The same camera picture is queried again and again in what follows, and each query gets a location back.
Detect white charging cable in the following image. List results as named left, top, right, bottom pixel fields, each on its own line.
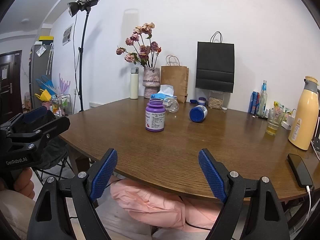
left=305, top=185, right=313, bottom=233

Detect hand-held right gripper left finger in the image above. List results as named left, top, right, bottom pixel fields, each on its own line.
left=26, top=148, right=118, bottom=240

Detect person's left hand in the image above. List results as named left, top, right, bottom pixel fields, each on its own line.
left=13, top=167, right=35, bottom=197

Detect snack packets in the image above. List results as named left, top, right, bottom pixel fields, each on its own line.
left=272, top=101, right=292, bottom=115

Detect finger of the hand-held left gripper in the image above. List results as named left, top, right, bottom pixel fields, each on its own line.
left=7, top=106, right=54, bottom=133
left=10, top=116, right=71, bottom=151

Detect clear glass bottle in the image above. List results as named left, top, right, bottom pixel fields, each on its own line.
left=257, top=80, right=268, bottom=117

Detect white thermos bottle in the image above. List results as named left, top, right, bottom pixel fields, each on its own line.
left=130, top=67, right=139, bottom=100

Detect blue drink can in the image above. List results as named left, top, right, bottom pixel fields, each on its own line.
left=248, top=91, right=260, bottom=115

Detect brown paper bag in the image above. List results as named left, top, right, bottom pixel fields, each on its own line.
left=160, top=55, right=189, bottom=103

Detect blue lid white bottle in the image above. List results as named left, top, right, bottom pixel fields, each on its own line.
left=189, top=105, right=208, bottom=123

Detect yellow thermos jug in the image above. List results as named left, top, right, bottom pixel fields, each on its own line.
left=288, top=76, right=320, bottom=151

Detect purple pill bottle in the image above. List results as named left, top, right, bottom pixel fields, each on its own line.
left=145, top=98, right=165, bottom=132

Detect studio light on stand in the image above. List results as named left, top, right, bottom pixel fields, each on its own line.
left=67, top=0, right=100, bottom=113

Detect clear grain container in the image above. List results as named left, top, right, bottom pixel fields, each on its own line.
left=208, top=90, right=225, bottom=110

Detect pink ceramic vase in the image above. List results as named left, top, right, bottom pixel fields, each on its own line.
left=143, top=67, right=160, bottom=98

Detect person's left forearm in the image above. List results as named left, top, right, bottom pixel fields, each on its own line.
left=0, top=187, right=34, bottom=240

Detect black smartphone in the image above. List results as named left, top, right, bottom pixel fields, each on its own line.
left=287, top=153, right=314, bottom=188

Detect dark brown door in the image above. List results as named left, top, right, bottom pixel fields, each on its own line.
left=0, top=50, right=22, bottom=117

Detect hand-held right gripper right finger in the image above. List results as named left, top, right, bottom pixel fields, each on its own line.
left=198, top=148, right=292, bottom=240

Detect grey refrigerator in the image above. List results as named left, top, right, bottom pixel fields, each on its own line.
left=29, top=44, right=54, bottom=110

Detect blue tissue pack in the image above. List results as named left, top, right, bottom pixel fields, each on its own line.
left=151, top=85, right=177, bottom=101

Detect black folding chair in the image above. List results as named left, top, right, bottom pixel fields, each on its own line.
left=32, top=110, right=73, bottom=182

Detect purple plastic hangers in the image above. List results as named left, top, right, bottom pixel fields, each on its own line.
left=56, top=73, right=71, bottom=96

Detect white charger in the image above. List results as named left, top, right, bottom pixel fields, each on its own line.
left=281, top=109, right=297, bottom=130

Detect black paper bag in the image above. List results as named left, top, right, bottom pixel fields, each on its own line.
left=195, top=31, right=235, bottom=93

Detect blue bag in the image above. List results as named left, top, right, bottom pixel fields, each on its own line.
left=36, top=75, right=54, bottom=91

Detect wall poster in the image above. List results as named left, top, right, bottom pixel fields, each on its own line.
left=62, top=25, right=73, bottom=46

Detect pink cloth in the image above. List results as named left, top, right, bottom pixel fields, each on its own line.
left=110, top=180, right=223, bottom=230

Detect dried pink flowers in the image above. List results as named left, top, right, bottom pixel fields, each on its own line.
left=116, top=22, right=162, bottom=68

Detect glass with yellow drink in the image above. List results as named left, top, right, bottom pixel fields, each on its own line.
left=266, top=109, right=285, bottom=136

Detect yellow box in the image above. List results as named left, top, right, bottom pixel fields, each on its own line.
left=38, top=35, right=54, bottom=46

